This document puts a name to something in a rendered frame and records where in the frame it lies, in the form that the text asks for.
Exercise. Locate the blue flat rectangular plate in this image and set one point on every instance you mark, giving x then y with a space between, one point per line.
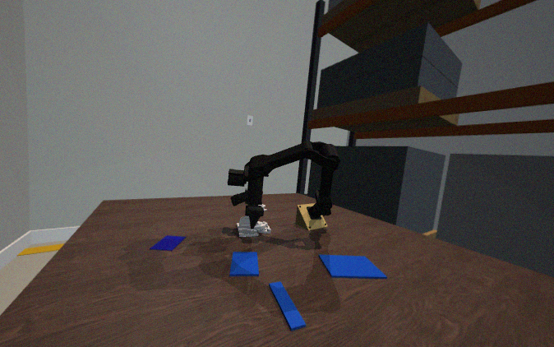
355 267
167 243
244 264

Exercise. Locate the blue flat bar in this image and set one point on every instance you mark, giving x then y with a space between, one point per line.
291 314

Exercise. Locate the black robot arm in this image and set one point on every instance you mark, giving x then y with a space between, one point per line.
260 166

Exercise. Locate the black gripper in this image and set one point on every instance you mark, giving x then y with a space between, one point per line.
253 210

